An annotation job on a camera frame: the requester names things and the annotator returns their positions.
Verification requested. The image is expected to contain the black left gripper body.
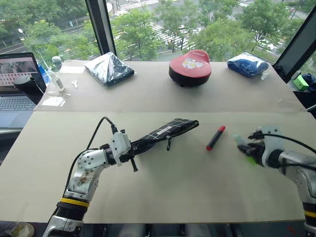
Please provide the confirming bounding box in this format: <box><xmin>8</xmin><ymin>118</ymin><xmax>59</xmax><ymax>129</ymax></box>
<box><xmin>119</xmin><ymin>142</ymin><xmax>136</xmax><ymax>164</ymax></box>

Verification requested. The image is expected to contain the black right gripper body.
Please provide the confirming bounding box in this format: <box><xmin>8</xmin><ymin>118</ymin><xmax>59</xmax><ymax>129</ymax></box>
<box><xmin>248</xmin><ymin>141</ymin><xmax>265</xmax><ymax>166</ymax></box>

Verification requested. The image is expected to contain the green highlighter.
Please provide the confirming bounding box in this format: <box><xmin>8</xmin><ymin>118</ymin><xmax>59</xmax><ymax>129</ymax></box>
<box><xmin>233</xmin><ymin>134</ymin><xmax>257</xmax><ymax>166</ymax></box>

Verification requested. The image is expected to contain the black white grid pouch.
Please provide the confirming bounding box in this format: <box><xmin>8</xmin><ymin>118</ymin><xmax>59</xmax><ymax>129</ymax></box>
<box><xmin>118</xmin><ymin>118</ymin><xmax>200</xmax><ymax>162</ymax></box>

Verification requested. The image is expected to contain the red marker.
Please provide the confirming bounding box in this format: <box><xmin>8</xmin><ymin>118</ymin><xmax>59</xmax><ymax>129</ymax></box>
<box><xmin>206</xmin><ymin>125</ymin><xmax>226</xmax><ymax>152</ymax></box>

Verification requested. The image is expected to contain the dark cloth in plastic bag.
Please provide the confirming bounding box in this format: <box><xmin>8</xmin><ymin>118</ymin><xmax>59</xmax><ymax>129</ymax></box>
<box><xmin>83</xmin><ymin>51</ymin><xmax>135</xmax><ymax>87</ymax></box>

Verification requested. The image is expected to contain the small green box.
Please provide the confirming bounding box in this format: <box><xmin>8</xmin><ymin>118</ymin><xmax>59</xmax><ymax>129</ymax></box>
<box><xmin>292</xmin><ymin>74</ymin><xmax>310</xmax><ymax>91</ymax></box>

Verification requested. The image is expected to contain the blue cloth in plastic bag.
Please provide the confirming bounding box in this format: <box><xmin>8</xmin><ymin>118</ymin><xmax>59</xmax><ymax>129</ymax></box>
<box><xmin>226</xmin><ymin>52</ymin><xmax>270</xmax><ymax>80</ymax></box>

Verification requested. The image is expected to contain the dark blue bundle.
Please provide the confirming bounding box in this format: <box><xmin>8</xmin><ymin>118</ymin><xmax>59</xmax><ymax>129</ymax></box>
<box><xmin>302</xmin><ymin>72</ymin><xmax>316</xmax><ymax>91</ymax></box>

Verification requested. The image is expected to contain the grey green round object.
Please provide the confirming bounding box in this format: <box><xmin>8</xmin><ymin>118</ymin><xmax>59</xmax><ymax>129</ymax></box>
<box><xmin>51</xmin><ymin>55</ymin><xmax>63</xmax><ymax>73</ymax></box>

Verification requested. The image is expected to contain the blue packet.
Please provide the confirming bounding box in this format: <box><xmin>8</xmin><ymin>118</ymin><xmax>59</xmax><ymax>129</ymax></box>
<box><xmin>38</xmin><ymin>63</ymin><xmax>53</xmax><ymax>86</ymax></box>

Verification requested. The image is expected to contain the black cylindrical object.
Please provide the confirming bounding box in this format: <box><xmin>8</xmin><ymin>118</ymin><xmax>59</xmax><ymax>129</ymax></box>
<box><xmin>13</xmin><ymin>76</ymin><xmax>45</xmax><ymax>105</ymax></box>

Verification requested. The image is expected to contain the open laptop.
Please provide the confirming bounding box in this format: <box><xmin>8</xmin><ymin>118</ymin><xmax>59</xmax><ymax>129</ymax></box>
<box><xmin>0</xmin><ymin>52</ymin><xmax>47</xmax><ymax>129</ymax></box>

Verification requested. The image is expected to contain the black window pillar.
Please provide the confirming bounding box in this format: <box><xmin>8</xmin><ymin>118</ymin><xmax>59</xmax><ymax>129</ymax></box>
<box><xmin>84</xmin><ymin>0</ymin><xmax>118</xmax><ymax>56</ymax></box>

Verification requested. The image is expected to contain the round dish with residue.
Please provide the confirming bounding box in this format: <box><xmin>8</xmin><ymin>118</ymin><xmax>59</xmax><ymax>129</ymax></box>
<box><xmin>0</xmin><ymin>221</ymin><xmax>36</xmax><ymax>237</ymax></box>

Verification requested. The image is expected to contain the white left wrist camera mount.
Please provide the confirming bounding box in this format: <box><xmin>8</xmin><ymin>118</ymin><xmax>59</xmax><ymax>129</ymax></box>
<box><xmin>110</xmin><ymin>132</ymin><xmax>132</xmax><ymax>167</ymax></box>

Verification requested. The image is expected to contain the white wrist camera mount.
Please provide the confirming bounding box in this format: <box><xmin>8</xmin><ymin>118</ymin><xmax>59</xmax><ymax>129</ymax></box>
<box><xmin>110</xmin><ymin>132</ymin><xmax>132</xmax><ymax>167</ymax></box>
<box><xmin>256</xmin><ymin>126</ymin><xmax>285</xmax><ymax>169</ymax></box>

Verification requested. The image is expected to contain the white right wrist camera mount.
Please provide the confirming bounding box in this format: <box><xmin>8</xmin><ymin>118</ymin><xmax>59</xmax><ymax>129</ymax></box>
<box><xmin>256</xmin><ymin>126</ymin><xmax>285</xmax><ymax>169</ymax></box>

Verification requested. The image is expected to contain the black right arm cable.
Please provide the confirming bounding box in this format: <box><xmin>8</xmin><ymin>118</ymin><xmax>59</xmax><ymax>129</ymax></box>
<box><xmin>248</xmin><ymin>132</ymin><xmax>316</xmax><ymax>155</ymax></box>

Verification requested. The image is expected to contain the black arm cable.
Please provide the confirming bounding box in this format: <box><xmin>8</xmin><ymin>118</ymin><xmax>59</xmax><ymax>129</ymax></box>
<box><xmin>248</xmin><ymin>132</ymin><xmax>316</xmax><ymax>155</ymax></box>
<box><xmin>64</xmin><ymin>117</ymin><xmax>118</xmax><ymax>196</ymax></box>

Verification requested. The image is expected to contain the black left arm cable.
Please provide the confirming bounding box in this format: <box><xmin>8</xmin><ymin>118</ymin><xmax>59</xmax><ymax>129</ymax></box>
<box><xmin>64</xmin><ymin>117</ymin><xmax>118</xmax><ymax>196</ymax></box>

